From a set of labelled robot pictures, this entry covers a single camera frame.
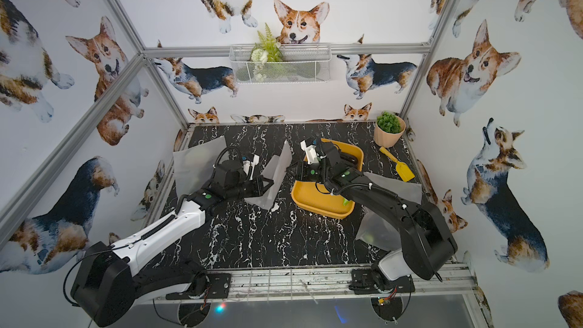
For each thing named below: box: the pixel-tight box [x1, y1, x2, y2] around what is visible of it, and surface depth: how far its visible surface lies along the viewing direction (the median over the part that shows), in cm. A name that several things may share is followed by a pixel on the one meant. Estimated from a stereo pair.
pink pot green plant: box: [373, 111, 407, 149], surface depth 107 cm
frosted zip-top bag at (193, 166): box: [173, 135, 227, 198], surface depth 106 cm
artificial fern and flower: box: [250, 22, 284, 82], surface depth 85 cm
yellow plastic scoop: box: [379, 146, 416, 183], surface depth 103 cm
